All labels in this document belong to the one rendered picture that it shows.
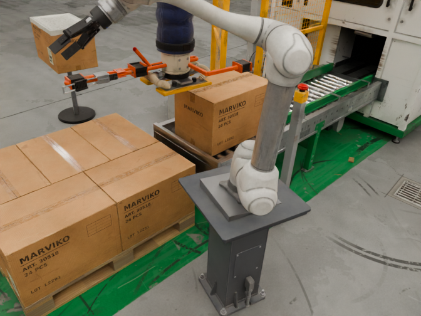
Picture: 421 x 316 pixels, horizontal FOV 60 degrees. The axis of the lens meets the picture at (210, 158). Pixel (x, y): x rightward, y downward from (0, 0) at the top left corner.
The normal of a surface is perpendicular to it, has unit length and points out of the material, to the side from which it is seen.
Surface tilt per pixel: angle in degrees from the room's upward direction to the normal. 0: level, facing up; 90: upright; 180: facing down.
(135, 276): 0
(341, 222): 0
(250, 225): 0
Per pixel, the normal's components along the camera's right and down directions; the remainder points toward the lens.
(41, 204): 0.04, -0.84
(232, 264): 0.47, 0.50
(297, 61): 0.11, 0.47
